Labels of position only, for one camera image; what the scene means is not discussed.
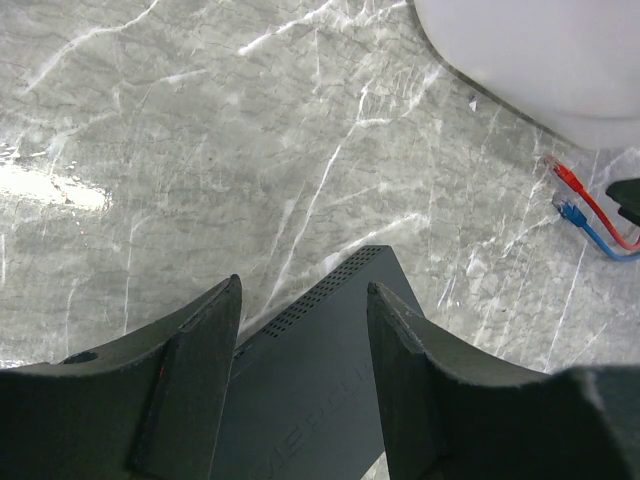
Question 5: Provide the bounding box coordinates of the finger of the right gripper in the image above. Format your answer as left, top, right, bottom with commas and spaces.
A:
606, 178, 640, 225

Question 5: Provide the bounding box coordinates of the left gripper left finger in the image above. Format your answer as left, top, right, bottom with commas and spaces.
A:
1, 276, 242, 479

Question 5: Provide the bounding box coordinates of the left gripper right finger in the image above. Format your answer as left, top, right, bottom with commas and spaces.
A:
367, 283, 639, 479

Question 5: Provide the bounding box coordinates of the black network switch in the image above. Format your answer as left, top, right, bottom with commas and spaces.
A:
210, 245, 419, 480

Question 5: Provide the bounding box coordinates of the white plastic tub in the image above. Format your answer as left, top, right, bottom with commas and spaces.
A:
415, 0, 639, 150

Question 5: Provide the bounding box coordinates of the red ethernet cable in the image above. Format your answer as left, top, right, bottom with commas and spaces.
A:
543, 154, 640, 251

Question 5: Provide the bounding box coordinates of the blue ethernet cable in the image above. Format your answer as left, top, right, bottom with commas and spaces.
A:
552, 196, 640, 264

